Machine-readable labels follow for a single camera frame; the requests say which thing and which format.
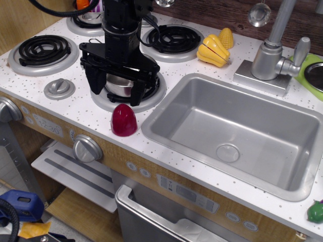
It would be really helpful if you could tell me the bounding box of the hanging clear ladle left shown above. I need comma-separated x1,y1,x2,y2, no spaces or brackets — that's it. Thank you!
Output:
155,0,175,8

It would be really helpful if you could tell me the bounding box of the yellow cloth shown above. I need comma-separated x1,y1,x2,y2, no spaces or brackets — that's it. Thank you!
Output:
18,222,51,239

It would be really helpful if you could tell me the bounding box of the front right stove burner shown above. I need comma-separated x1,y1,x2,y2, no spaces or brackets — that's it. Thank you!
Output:
90,73,167,113

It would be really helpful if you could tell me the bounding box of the hanging clear ladle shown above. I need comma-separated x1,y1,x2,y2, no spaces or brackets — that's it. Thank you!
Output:
155,0,175,8
248,1,271,27

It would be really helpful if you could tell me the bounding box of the stove burner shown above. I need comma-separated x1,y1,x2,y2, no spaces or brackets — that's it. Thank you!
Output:
141,24,204,63
8,35,79,77
66,16,104,37
90,73,167,113

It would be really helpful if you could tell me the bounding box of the silver oven knob left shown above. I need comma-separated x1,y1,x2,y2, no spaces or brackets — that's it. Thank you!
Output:
1,96,23,123

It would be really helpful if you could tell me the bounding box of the oven clock display panel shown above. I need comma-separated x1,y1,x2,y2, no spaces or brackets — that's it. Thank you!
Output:
32,113,64,137

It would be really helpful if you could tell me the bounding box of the black cable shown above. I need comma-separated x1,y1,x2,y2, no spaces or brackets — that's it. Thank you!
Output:
28,0,101,18

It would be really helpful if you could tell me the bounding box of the white oven shelf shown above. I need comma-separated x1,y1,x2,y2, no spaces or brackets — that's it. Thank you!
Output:
31,143,117,213

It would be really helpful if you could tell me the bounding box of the blue clamp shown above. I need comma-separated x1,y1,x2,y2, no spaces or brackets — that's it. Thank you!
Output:
1,190,45,222

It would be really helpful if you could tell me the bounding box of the dark round plate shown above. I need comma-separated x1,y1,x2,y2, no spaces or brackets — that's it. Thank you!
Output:
304,62,323,92

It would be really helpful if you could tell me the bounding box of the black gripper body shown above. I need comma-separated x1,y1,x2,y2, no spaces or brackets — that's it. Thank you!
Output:
79,43,160,79

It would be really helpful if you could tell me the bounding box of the grey stovetop knob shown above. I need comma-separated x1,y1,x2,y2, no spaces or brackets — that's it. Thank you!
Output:
141,13,158,28
44,78,76,100

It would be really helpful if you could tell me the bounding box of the silver oven knob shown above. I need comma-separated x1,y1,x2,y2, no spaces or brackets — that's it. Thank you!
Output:
73,134,103,163
1,96,23,123

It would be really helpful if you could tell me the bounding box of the back left stove burner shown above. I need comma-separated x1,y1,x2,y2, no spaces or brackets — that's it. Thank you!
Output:
66,16,104,37

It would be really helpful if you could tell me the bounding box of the grey stovetop knob back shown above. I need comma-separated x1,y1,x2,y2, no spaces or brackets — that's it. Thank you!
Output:
141,13,158,28

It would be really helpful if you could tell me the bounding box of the lime green mat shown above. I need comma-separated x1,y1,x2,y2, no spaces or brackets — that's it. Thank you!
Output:
295,53,322,101

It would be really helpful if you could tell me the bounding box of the green toy vegetable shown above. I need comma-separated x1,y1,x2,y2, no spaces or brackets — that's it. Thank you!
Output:
307,200,323,224

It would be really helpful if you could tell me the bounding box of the silver oven knob right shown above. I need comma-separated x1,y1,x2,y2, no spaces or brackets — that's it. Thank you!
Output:
73,134,103,163

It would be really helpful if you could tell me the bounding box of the orange toy carrot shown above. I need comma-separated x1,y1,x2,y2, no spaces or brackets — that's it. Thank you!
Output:
76,0,90,10

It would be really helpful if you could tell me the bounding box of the purple striped toy vegetable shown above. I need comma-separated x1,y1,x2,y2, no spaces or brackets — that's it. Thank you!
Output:
91,0,104,13

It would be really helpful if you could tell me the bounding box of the yellow toy bell pepper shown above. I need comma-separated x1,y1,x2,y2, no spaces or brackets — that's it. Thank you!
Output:
196,34,230,68

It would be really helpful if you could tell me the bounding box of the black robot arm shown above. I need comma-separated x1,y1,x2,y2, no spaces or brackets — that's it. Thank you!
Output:
79,1,160,106

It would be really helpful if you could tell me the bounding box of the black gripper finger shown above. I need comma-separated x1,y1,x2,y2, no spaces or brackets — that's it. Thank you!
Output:
85,67,106,95
130,79,152,106

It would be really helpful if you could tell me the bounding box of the silver dishwasher door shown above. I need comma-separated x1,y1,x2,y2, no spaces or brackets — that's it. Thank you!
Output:
115,185,247,241

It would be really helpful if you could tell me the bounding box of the grey toy sink basin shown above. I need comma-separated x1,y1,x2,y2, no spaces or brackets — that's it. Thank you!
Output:
142,74,322,202

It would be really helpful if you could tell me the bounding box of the steel pot at back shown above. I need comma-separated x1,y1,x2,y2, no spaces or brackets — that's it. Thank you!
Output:
78,12,104,25

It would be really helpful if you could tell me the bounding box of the hanging clear ladle right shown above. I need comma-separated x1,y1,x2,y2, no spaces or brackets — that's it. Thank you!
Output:
248,1,271,27

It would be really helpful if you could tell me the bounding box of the yellow toy corn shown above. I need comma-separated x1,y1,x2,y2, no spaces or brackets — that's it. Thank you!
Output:
219,28,234,49

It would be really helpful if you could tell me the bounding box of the front left stove burner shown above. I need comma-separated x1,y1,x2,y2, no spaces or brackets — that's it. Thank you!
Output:
8,35,79,77

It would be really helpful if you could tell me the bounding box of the grey stovetop knob front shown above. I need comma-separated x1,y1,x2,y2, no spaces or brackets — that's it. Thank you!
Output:
44,78,76,100

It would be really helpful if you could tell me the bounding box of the silver toy faucet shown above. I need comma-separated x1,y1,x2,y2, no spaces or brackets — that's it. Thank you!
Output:
233,1,311,97

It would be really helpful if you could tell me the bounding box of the small steel pan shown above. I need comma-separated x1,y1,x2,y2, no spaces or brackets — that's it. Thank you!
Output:
105,74,134,97

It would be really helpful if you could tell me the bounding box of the back right stove burner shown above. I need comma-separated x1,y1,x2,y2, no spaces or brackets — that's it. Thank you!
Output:
141,24,204,63

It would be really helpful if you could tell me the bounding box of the red toy sweet potato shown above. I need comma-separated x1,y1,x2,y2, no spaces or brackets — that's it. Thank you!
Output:
111,104,138,137

